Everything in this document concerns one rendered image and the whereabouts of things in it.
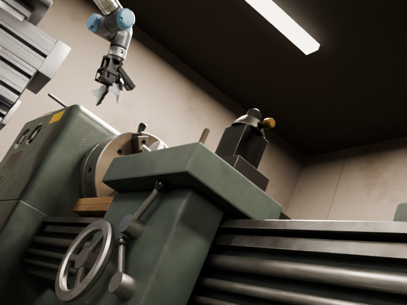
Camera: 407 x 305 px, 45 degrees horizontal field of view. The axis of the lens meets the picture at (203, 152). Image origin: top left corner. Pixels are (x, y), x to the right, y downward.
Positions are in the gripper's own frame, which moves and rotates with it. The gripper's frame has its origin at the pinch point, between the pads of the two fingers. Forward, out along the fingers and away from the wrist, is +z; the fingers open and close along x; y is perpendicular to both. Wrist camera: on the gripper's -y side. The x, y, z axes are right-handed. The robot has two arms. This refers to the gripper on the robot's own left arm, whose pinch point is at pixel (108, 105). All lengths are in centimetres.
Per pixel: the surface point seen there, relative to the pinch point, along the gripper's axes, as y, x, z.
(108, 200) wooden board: 35, 66, 45
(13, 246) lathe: 35, 24, 61
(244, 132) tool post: 28, 100, 26
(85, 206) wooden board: 33, 55, 47
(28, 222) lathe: 32, 24, 53
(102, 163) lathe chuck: 22, 40, 31
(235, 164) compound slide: 33, 104, 35
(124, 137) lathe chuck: 17.0, 40.9, 20.9
